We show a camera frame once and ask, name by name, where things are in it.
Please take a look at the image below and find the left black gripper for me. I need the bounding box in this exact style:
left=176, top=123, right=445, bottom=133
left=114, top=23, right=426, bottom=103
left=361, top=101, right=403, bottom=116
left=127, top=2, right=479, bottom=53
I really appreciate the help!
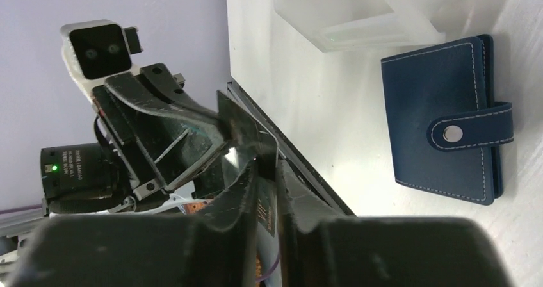
left=92, top=63, right=227, bottom=201

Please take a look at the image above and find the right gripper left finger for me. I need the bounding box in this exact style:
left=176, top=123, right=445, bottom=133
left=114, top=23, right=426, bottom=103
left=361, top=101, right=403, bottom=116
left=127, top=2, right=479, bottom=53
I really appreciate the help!
left=8, top=161, right=258, bottom=286

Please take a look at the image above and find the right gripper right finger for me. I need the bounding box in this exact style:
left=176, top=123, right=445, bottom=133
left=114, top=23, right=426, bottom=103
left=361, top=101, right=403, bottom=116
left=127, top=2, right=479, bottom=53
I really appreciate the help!
left=276, top=160, right=512, bottom=286

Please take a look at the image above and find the blue leather card holder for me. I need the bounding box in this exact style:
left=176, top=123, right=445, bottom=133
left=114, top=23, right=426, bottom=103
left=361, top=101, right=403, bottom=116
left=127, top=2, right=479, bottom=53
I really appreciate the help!
left=380, top=34, right=514, bottom=206

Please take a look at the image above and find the clear plastic card box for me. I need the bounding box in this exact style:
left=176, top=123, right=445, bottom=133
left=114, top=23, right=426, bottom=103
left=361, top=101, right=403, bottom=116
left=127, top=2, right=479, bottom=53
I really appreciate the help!
left=273, top=0, right=454, bottom=53

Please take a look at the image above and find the black VIP credit card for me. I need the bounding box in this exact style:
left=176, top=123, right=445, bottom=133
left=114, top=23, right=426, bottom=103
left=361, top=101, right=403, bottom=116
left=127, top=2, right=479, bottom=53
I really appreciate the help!
left=217, top=92, right=279, bottom=254

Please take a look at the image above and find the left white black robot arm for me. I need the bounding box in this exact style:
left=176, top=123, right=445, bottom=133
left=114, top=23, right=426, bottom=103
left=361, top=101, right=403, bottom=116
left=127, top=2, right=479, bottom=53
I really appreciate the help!
left=1, top=63, right=231, bottom=275

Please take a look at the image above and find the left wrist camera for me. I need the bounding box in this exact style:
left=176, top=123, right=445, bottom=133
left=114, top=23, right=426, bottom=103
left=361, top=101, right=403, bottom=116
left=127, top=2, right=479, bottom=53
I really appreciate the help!
left=60, top=19, right=143, bottom=103

